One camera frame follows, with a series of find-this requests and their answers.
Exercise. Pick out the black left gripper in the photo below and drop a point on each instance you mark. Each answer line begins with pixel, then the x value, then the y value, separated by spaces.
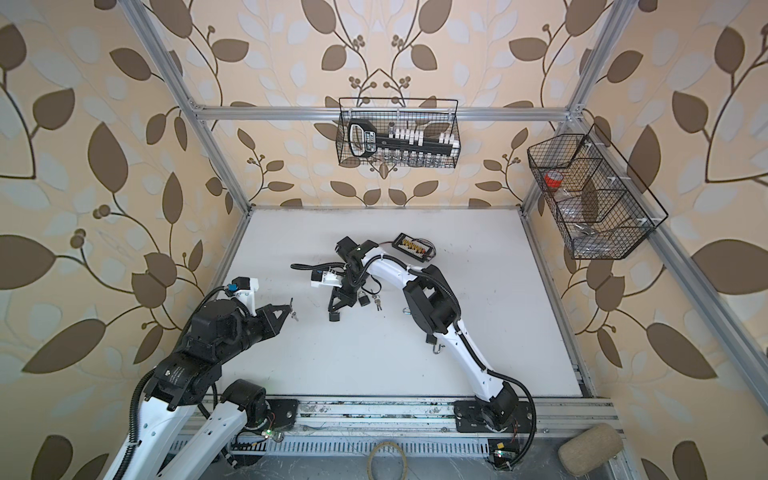
pixel 268 319

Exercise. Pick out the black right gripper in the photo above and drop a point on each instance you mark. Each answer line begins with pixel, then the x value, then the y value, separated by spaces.
pixel 350 300

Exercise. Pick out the silver keys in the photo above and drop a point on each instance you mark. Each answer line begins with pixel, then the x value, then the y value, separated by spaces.
pixel 377 302

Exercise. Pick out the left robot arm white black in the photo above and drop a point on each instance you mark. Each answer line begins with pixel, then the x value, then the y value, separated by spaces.
pixel 178 422

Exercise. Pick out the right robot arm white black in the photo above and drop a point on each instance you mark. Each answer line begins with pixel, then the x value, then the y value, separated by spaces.
pixel 503 402

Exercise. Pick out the black padlock right open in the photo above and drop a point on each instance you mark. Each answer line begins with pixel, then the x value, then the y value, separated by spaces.
pixel 434 342

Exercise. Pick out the black charging board yellow connectors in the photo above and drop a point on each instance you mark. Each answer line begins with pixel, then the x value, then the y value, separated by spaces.
pixel 417 248

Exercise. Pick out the black tool set in basket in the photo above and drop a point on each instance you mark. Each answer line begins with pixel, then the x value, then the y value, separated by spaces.
pixel 365 141

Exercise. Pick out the red item in basket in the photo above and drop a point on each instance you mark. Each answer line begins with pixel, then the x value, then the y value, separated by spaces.
pixel 553 179

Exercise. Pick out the beige foam roll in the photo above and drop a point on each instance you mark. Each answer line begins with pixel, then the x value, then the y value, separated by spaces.
pixel 590 449

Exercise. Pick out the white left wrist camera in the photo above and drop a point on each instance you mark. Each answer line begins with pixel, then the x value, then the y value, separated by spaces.
pixel 244 290

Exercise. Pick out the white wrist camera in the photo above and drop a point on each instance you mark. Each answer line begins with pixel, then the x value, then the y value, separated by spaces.
pixel 326 277
pixel 244 290

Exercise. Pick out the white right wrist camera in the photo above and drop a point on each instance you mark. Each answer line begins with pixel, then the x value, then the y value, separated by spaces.
pixel 326 277

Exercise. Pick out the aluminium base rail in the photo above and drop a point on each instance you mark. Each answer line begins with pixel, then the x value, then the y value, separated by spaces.
pixel 420 426

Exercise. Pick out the back wire basket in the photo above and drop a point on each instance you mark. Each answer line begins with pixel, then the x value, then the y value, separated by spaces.
pixel 433 115

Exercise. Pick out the wire basket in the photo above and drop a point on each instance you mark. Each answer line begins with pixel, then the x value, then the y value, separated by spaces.
pixel 433 115
pixel 604 209

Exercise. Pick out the right wire basket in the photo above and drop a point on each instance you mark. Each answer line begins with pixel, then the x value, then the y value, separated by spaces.
pixel 604 209

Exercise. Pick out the aluminium frame post left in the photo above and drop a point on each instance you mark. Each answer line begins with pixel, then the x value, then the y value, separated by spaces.
pixel 138 17

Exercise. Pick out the aluminium frame post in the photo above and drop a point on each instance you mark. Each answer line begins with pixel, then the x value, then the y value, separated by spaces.
pixel 571 116
pixel 138 17

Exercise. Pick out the aluminium frame post right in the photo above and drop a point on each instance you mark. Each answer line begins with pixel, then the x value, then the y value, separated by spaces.
pixel 571 116

